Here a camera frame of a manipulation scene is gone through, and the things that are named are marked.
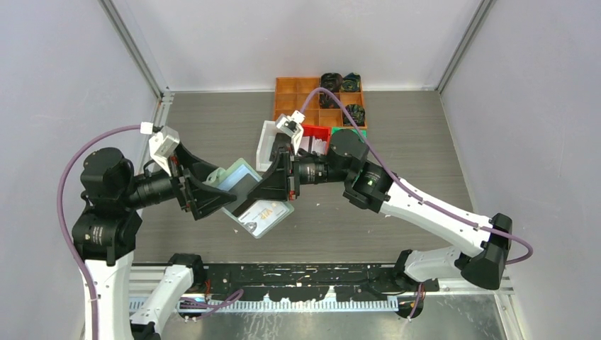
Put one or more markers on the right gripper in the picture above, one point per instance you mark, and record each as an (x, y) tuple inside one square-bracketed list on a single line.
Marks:
[(279, 181)]

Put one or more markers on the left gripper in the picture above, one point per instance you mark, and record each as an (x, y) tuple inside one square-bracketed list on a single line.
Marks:
[(191, 190)]

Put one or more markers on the white VIP card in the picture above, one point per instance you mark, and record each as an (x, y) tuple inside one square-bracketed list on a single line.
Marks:
[(262, 215)]

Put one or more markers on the green card holder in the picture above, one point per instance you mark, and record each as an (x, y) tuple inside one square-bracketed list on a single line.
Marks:
[(238, 179)]

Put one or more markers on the white plastic bin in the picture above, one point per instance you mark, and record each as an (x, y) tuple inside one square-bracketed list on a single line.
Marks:
[(265, 153)]

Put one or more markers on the red plastic bin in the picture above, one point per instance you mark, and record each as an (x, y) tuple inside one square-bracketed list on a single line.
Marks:
[(321, 132)]

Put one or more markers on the green plastic bin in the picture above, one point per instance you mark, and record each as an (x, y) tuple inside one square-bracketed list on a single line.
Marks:
[(358, 132)]

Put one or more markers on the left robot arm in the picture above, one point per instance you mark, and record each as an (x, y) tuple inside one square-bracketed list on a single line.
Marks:
[(105, 238)]

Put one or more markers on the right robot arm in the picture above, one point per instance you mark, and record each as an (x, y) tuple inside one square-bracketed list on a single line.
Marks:
[(479, 245)]

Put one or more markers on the white silver cards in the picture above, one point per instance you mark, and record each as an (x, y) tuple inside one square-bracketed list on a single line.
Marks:
[(312, 144)]

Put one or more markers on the orange compartment tray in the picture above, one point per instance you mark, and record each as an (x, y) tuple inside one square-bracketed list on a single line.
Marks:
[(291, 94)]

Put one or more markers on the dark rolled item middle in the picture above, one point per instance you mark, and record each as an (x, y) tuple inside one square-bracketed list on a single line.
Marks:
[(327, 102)]

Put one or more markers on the dark green rolled item bottom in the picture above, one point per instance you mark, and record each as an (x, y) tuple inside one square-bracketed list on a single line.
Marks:
[(357, 113)]

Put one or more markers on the black rolled item top-left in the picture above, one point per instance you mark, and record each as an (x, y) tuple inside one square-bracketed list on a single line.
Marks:
[(331, 81)]

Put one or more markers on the dark green rolled item top-right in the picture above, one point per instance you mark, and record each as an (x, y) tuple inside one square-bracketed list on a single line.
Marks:
[(351, 83)]

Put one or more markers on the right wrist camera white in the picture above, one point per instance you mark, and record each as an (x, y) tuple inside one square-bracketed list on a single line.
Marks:
[(291, 125)]

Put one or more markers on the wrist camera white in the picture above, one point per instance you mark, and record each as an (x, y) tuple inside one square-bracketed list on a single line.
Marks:
[(291, 125), (162, 144)]

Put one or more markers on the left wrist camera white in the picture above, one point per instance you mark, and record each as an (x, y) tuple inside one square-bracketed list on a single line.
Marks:
[(162, 144)]

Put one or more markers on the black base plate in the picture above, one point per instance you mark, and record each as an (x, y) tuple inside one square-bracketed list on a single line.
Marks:
[(301, 282)]

